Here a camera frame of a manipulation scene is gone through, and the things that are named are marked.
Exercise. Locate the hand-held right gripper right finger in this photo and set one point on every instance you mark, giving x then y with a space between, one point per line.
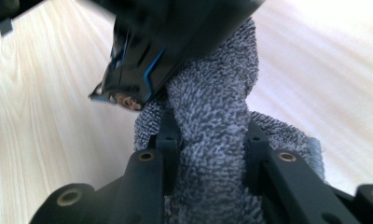
254 161

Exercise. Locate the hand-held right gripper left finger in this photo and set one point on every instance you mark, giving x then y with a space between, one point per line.
173 161

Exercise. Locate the grey terry cloth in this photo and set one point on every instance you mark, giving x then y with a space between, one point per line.
212 130

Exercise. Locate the blue and black toy car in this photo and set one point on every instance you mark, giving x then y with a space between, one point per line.
175 34

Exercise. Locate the grey tape marker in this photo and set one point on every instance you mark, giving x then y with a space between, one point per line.
6 26

